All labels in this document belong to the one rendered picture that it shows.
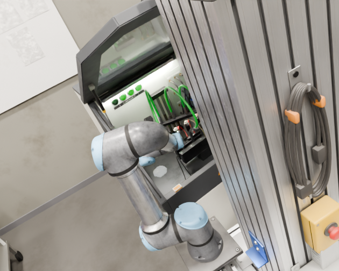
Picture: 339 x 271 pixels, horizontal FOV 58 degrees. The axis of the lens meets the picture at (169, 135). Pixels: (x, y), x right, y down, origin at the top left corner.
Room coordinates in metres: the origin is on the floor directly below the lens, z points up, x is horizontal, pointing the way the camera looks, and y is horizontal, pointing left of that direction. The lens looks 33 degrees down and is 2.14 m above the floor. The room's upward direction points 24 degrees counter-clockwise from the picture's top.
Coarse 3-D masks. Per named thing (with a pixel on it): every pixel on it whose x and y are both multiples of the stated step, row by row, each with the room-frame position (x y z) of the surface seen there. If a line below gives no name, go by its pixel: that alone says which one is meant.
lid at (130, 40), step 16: (144, 0) 1.08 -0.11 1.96; (128, 16) 1.04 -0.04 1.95; (144, 16) 1.07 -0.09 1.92; (160, 16) 1.24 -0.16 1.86; (112, 32) 1.04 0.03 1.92; (128, 32) 1.11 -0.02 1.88; (144, 32) 1.30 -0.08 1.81; (160, 32) 1.45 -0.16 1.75; (96, 48) 1.07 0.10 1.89; (112, 48) 1.23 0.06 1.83; (128, 48) 1.36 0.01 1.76; (144, 48) 1.53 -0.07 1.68; (160, 48) 1.76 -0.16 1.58; (80, 64) 1.12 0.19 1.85; (96, 64) 1.21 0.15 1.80; (112, 64) 1.43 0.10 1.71; (128, 64) 1.61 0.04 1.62; (144, 64) 1.77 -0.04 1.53; (80, 80) 1.34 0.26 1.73; (96, 80) 1.43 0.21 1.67; (112, 80) 1.66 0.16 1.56
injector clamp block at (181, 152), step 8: (200, 136) 1.64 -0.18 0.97; (184, 144) 1.61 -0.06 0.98; (192, 144) 1.58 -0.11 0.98; (200, 144) 1.57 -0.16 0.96; (208, 144) 1.58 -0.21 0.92; (176, 152) 1.59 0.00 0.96; (184, 152) 1.53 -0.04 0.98; (192, 152) 1.54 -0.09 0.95; (200, 152) 1.56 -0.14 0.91; (208, 152) 1.58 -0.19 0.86; (184, 160) 1.52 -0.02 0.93
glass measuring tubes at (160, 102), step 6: (162, 90) 1.85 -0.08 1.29; (156, 96) 1.83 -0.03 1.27; (162, 96) 1.85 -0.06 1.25; (168, 96) 1.88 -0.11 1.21; (156, 102) 1.85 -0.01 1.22; (162, 102) 1.87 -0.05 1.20; (162, 108) 1.84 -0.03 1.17; (168, 108) 1.87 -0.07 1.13; (156, 114) 1.84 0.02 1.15; (162, 114) 1.85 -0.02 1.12; (168, 114) 1.85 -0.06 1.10; (174, 114) 1.86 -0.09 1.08; (168, 126) 1.84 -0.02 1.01; (174, 126) 1.85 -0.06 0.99; (180, 126) 1.86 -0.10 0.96; (168, 132) 1.83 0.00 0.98; (174, 132) 1.83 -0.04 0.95
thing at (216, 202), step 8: (208, 192) 1.32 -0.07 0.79; (216, 192) 1.33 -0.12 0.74; (224, 192) 1.35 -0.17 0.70; (200, 200) 1.30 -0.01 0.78; (208, 200) 1.31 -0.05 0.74; (216, 200) 1.33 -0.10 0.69; (224, 200) 1.34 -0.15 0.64; (208, 208) 1.30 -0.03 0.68; (216, 208) 1.32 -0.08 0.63; (224, 208) 1.34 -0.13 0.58; (208, 216) 1.30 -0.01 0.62; (216, 216) 1.31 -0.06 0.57; (224, 216) 1.33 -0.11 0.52; (232, 216) 1.35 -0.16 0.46; (224, 224) 1.32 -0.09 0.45; (232, 224) 1.34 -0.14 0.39
